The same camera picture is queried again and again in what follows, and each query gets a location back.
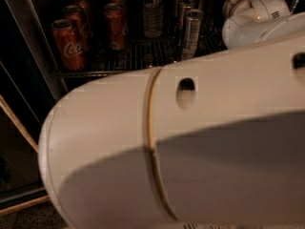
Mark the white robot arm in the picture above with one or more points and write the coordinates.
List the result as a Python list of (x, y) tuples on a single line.
[(215, 139)]

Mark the front silver Red Bull can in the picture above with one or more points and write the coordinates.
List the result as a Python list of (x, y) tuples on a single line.
[(191, 32)]

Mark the silver red bull can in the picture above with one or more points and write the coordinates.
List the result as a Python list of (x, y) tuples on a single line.
[(191, 32), (183, 6), (174, 18)]

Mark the front middle Coca-Cola can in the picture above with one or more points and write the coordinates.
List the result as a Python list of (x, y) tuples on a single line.
[(117, 26)]

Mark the front left Coca-Cola can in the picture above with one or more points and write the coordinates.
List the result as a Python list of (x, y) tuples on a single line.
[(69, 44)]

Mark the stainless steel fridge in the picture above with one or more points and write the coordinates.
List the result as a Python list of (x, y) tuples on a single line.
[(28, 32)]

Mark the open glass fridge door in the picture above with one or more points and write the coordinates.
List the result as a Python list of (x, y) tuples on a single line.
[(25, 99)]

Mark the clear plastic water bottle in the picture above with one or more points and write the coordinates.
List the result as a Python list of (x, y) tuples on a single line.
[(153, 18)]

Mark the top wire fridge shelf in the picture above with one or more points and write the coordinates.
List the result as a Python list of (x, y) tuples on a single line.
[(143, 52)]

